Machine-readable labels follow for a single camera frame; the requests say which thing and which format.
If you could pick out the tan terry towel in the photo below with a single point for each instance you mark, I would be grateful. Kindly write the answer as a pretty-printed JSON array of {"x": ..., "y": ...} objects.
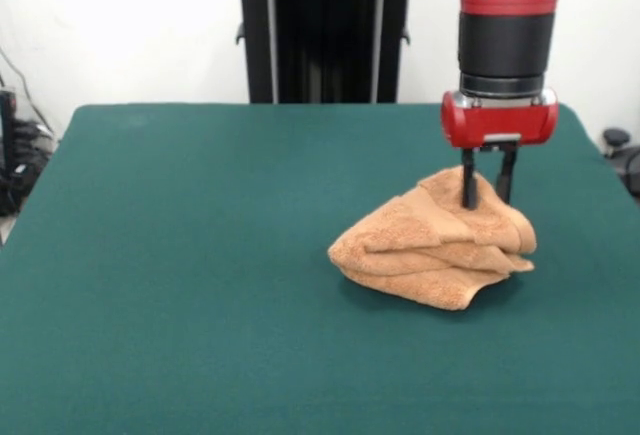
[{"x": 430, "y": 245}]

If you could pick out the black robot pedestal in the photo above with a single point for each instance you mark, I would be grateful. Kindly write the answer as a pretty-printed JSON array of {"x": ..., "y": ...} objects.
[{"x": 320, "y": 30}]

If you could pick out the grey office chair base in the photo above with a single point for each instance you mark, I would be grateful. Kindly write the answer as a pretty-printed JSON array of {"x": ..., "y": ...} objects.
[{"x": 620, "y": 155}]

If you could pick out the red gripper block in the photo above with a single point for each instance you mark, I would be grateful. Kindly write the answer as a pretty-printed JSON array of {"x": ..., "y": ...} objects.
[{"x": 500, "y": 122}]

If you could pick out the dark green table cloth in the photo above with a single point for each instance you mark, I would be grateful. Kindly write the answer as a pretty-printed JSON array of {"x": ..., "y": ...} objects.
[{"x": 200, "y": 280}]

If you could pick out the black device with red mark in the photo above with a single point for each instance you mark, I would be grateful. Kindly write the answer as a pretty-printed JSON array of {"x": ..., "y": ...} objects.
[{"x": 7, "y": 130}]

